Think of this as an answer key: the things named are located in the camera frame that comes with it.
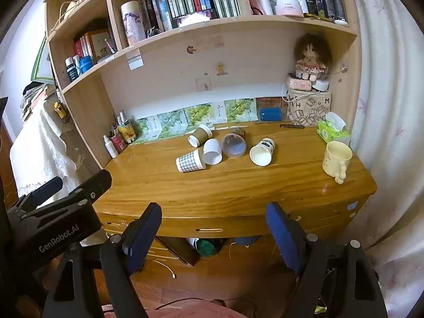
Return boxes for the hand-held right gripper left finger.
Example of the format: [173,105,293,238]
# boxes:
[43,202,163,318]

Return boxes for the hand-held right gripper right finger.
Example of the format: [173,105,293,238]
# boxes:
[265,201,388,318]

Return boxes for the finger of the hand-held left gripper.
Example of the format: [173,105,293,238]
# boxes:
[68,170,112,202]
[7,176,63,217]

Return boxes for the green print white paper cup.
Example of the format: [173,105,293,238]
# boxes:
[249,138,275,167]

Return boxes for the checkered paper cup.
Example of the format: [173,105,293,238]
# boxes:
[176,148,206,173]

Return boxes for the clear plastic cup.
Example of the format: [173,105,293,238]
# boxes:
[222,127,248,158]

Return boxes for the plain white paper cup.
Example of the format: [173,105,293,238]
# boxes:
[203,138,223,165]

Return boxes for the brown paper cup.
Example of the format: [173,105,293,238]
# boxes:
[188,124,213,148]

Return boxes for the row of upright books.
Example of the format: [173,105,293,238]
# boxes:
[135,0,240,31]

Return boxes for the white spray bottle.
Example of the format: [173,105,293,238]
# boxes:
[103,135,119,159]

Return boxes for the white lace cloth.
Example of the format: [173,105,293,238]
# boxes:
[9,104,87,197]

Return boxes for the pink bottle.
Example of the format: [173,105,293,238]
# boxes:
[111,134,127,153]

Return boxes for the yellow jar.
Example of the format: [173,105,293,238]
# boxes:
[118,123,137,144]

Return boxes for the wooden desk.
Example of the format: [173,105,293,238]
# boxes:
[94,121,378,269]

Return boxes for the grape print card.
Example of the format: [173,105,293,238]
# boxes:
[158,110,189,137]
[132,115,164,144]
[183,103,214,127]
[224,98,258,122]

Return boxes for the pink clothing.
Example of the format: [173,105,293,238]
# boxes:
[101,300,255,318]

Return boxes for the cream ceramic mug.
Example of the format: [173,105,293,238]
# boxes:
[322,140,353,184]

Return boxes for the stack of papers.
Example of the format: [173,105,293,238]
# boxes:
[20,83,58,121]

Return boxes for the dark blue bottle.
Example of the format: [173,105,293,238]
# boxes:
[64,58,80,83]

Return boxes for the green tissue box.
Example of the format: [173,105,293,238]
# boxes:
[316,112,351,146]

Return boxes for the blue jar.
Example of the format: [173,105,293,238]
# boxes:
[79,55,95,74]

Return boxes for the blue plastic container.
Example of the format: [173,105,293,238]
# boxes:
[259,107,283,122]

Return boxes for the white paper label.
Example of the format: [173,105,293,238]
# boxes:
[127,50,144,71]

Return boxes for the green framed picture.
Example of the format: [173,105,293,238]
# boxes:
[29,35,55,83]

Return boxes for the patterned cardboard box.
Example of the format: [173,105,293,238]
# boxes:
[286,88,332,127]

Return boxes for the brown flat box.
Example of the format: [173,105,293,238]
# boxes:
[256,96,287,111]

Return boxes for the red books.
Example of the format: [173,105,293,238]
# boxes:
[73,35,94,59]

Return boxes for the brown picture box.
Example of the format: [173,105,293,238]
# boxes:
[87,29,117,63]

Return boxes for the wooden bookshelf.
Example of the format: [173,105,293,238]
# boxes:
[43,0,362,169]

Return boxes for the white floral curtain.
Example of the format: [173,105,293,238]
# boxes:
[344,0,424,318]

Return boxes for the pink small device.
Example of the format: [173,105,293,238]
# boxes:
[287,74,313,92]

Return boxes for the white floral cylinder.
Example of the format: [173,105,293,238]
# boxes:
[120,1,147,47]

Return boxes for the curly hair rag doll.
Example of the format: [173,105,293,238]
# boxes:
[293,33,333,82]

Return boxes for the dark glossy box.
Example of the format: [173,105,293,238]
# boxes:
[172,8,217,29]

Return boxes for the pink white cream jar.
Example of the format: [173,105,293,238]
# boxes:
[275,0,304,18]

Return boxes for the white cable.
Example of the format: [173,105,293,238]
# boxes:
[146,258,177,279]

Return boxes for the white drawstring bag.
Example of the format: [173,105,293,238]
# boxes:
[50,1,83,35]

